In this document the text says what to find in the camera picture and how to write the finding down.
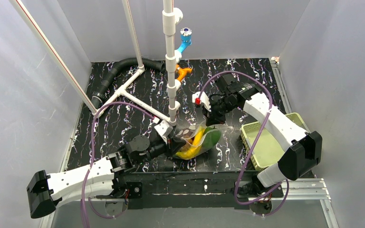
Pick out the pale green perforated basket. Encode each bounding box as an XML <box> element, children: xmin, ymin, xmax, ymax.
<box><xmin>240</xmin><ymin>113</ymin><xmax>311</xmax><ymax>171</ymax></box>

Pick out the orange pipe fitting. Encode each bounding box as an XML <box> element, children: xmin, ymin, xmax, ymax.
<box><xmin>175</xmin><ymin>64</ymin><xmax>192</xmax><ymax>82</ymax></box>

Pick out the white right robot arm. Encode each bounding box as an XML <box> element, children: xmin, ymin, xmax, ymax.
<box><xmin>192</xmin><ymin>74</ymin><xmax>322</xmax><ymax>192</ymax></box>

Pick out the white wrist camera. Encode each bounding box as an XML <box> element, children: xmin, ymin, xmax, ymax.
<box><xmin>192</xmin><ymin>92</ymin><xmax>211</xmax><ymax>111</ymax></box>
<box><xmin>154</xmin><ymin>120</ymin><xmax>173</xmax><ymax>144</ymax></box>

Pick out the blue faucet fixture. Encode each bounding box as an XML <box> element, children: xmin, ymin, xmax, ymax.
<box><xmin>175</xmin><ymin>27</ymin><xmax>192</xmax><ymax>57</ymax></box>

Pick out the clear polka dot zip bag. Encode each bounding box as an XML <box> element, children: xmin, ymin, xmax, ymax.
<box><xmin>173</xmin><ymin>122</ymin><xmax>233</xmax><ymax>160</ymax></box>

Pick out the fake green pepper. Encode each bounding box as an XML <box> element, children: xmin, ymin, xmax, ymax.
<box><xmin>202</xmin><ymin>127</ymin><xmax>221</xmax><ymax>151</ymax></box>

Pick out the yellow fake banana bunch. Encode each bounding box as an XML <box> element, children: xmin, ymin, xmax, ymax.
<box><xmin>180</xmin><ymin>126</ymin><xmax>205</xmax><ymax>160</ymax></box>

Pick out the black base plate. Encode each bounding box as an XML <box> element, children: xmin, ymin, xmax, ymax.
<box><xmin>119</xmin><ymin>171</ymin><xmax>284</xmax><ymax>210</ymax></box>

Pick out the white pvc pipe frame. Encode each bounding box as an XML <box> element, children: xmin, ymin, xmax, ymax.
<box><xmin>11</xmin><ymin>0</ymin><xmax>183</xmax><ymax>126</ymax></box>

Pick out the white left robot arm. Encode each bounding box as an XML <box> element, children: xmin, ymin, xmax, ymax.
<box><xmin>26</xmin><ymin>135</ymin><xmax>186</xmax><ymax>219</ymax></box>

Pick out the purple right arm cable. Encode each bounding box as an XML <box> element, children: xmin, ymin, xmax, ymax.
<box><xmin>198</xmin><ymin>70</ymin><xmax>290</xmax><ymax>218</ymax></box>

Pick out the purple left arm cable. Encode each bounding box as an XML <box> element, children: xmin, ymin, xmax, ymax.
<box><xmin>80</xmin><ymin>101</ymin><xmax>158</xmax><ymax>228</ymax></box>

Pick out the black corrugated hose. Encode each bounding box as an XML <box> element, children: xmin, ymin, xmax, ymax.
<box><xmin>91</xmin><ymin>57</ymin><xmax>166</xmax><ymax>109</ymax></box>

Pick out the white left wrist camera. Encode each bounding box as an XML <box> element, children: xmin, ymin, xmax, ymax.
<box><xmin>154</xmin><ymin>120</ymin><xmax>173</xmax><ymax>144</ymax></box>

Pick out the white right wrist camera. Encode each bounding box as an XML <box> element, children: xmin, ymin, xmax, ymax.
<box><xmin>192</xmin><ymin>92</ymin><xmax>211</xmax><ymax>111</ymax></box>

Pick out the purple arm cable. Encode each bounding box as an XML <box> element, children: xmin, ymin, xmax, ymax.
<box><xmin>198</xmin><ymin>70</ymin><xmax>290</xmax><ymax>218</ymax></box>
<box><xmin>80</xmin><ymin>101</ymin><xmax>158</xmax><ymax>228</ymax></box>

